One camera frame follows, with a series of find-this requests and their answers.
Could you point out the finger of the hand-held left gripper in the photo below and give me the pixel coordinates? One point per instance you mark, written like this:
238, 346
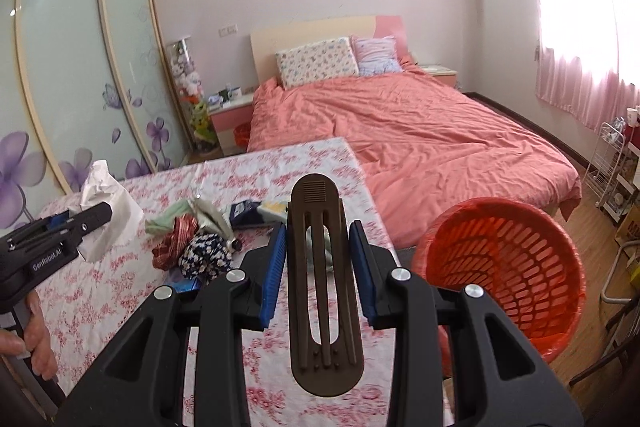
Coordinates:
95, 214

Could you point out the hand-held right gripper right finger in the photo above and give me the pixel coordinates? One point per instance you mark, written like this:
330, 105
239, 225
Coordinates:
361, 267

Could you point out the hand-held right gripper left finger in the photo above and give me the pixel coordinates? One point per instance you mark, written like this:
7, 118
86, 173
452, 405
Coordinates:
274, 267

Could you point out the white tissue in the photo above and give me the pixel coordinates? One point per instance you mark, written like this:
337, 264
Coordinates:
115, 212

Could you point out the red plastic basket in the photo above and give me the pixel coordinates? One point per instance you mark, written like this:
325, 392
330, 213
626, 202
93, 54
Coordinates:
500, 257

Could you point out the person's left hand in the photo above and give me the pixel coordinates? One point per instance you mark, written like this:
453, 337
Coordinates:
42, 337

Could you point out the yellow white packet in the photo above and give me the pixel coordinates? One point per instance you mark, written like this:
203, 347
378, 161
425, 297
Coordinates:
274, 209

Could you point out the dark blue packet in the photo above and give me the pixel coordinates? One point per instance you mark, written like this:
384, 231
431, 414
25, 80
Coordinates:
247, 212

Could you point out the blue plastic wrapper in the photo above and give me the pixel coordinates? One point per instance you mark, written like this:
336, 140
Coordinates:
187, 287

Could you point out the red floral tablecloth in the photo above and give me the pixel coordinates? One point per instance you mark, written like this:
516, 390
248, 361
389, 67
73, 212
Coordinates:
125, 307

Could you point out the small red bin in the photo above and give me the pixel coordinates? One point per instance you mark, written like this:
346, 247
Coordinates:
242, 134

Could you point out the pink duvet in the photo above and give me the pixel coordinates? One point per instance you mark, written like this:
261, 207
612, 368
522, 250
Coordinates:
425, 132

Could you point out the pink white nightstand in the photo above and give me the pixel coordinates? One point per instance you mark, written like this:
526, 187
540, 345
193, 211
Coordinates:
227, 122

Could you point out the clear column of plush toys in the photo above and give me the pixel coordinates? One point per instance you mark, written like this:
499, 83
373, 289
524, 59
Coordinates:
192, 97

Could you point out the glass sliding door wardrobe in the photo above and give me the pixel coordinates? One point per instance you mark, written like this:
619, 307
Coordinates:
65, 57

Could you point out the white mug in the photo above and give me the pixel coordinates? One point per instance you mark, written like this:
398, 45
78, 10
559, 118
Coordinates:
235, 94

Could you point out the beige nightstand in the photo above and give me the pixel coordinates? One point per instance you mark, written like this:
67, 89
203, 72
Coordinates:
442, 74

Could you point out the white floral pillow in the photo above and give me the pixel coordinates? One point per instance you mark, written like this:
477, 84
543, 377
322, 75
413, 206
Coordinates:
315, 62

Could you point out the pink striped pillow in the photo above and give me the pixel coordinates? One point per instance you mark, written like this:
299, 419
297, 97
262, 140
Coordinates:
375, 54

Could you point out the beige pink headboard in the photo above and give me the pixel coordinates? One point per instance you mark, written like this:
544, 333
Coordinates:
300, 32

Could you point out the dark chair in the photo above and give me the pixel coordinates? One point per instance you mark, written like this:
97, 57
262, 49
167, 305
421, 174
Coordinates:
625, 322

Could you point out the pink curtain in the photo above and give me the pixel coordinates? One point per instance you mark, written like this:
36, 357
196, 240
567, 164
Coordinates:
585, 32

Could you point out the white wall socket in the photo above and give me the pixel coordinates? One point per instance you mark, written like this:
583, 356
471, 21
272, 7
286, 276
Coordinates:
228, 29

